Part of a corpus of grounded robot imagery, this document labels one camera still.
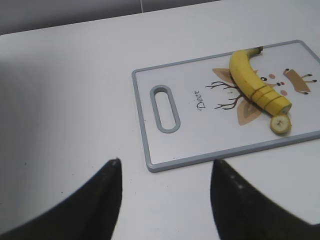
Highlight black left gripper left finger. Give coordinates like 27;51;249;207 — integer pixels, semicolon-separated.
0;158;123;240

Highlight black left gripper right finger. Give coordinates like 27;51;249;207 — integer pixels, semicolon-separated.
210;159;320;240

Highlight loose banana end slice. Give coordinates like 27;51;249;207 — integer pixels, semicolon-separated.
270;114;292;135

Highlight yellow banana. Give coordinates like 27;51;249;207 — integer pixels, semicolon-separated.
229;46;292;116

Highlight white deer cutting board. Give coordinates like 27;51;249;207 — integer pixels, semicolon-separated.
132;40;320;172

